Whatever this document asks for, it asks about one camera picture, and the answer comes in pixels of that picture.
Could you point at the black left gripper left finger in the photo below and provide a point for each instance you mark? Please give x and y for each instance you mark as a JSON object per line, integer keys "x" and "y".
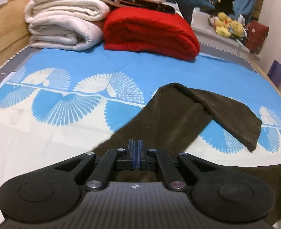
{"x": 52, "y": 192}

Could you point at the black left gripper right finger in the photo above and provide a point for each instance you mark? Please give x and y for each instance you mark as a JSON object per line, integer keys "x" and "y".
{"x": 218, "y": 191}

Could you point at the dark brown corduroy pants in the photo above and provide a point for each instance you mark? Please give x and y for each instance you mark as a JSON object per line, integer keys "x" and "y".
{"x": 173, "y": 119}

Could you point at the blue white patterned bedsheet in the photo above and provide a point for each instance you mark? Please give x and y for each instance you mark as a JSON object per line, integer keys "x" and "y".
{"x": 57, "y": 104}

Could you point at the purple bag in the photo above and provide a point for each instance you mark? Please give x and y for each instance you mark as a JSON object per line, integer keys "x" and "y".
{"x": 274, "y": 73}

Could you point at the yellow plush toy pile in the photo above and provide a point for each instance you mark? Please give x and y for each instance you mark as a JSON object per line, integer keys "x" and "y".
{"x": 227, "y": 27}

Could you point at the folded cream white quilt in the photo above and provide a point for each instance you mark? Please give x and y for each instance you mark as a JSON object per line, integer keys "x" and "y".
{"x": 74, "y": 25}

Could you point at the folded red fuzzy blanket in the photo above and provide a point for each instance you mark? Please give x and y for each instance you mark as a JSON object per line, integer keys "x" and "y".
{"x": 143, "y": 30}

